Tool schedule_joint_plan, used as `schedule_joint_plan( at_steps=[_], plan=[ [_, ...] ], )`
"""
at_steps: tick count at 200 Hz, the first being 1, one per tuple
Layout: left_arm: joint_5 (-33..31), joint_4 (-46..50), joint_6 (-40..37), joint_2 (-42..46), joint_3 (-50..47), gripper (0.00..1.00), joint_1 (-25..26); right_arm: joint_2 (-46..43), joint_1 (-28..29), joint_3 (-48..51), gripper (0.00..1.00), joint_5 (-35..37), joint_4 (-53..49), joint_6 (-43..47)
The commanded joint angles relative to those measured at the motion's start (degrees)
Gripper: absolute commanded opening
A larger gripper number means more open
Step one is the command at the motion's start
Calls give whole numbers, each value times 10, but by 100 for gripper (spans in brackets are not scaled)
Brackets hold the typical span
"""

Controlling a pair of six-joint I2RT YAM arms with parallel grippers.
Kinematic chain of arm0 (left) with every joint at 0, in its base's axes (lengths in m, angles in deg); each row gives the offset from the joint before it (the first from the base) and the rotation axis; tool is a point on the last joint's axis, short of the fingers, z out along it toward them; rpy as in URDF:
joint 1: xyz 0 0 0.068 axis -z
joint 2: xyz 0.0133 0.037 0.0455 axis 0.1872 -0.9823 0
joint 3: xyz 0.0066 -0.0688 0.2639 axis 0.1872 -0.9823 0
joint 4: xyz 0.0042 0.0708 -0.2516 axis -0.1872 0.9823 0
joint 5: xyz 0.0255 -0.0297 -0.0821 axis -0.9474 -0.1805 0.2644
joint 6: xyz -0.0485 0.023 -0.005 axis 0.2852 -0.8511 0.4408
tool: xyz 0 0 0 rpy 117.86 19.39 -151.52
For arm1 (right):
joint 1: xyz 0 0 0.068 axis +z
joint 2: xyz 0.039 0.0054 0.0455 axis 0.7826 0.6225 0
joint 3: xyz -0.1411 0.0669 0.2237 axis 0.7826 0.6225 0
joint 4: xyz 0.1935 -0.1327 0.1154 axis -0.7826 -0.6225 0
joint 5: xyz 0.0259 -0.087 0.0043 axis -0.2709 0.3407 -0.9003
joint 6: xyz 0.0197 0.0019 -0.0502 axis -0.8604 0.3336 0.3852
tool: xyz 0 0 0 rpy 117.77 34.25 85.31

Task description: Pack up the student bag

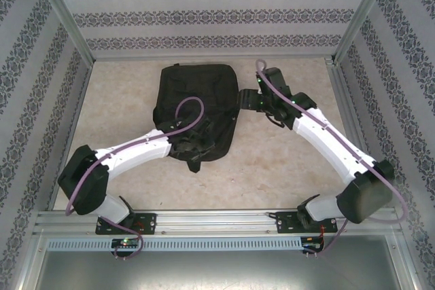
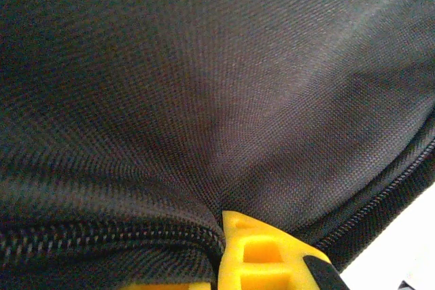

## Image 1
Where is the black backpack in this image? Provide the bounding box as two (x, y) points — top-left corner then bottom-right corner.
(152, 62), (241, 174)

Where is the aluminium rear beam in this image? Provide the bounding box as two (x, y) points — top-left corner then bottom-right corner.
(90, 52), (336, 62)

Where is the left controller board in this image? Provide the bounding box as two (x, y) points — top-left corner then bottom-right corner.
(111, 238), (141, 249)

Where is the controller board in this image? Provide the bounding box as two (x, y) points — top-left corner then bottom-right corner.
(111, 238), (141, 249)
(300, 235), (326, 250)

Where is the metal sheet panel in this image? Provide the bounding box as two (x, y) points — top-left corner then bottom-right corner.
(33, 249), (421, 290)

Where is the right controller board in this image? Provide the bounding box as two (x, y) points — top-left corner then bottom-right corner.
(300, 235), (326, 250)

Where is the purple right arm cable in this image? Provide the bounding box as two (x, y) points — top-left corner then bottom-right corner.
(255, 59), (410, 257)

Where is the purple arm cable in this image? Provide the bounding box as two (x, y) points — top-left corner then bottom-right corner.
(65, 96), (207, 260)
(255, 59), (410, 257)

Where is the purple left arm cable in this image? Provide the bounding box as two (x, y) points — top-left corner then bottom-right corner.
(65, 96), (207, 260)

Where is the aluminium mounting rail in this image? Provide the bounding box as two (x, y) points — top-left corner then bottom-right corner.
(32, 209), (402, 236)

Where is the aluminium side rail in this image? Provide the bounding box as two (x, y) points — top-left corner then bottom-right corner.
(325, 58), (385, 209)
(46, 60), (94, 210)

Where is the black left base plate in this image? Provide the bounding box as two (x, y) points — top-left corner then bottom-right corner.
(95, 213), (158, 236)

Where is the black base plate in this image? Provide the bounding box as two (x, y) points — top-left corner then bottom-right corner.
(275, 211), (339, 235)
(95, 213), (158, 236)

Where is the slotted grey cable duct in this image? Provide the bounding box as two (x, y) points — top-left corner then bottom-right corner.
(46, 237), (303, 252)

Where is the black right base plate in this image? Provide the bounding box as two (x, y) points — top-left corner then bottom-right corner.
(275, 211), (339, 235)

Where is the aluminium frame post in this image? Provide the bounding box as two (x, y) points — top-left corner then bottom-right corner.
(29, 0), (95, 62)
(334, 0), (398, 64)

